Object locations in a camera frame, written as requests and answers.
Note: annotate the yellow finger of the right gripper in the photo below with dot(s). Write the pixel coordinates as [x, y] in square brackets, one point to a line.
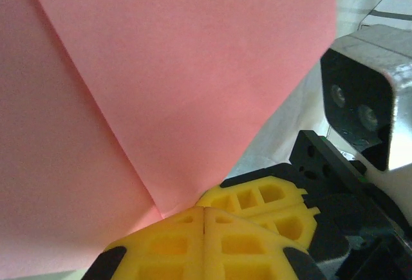
[289, 228]
[248, 196]

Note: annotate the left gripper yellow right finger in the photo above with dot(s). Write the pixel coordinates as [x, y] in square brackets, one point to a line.
[251, 260]

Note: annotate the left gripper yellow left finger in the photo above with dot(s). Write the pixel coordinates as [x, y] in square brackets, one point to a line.
[167, 260]

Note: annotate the pink paper sheet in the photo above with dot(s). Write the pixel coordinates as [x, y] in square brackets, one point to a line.
[145, 83]

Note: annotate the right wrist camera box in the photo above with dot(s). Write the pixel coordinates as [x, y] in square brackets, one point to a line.
[360, 99]

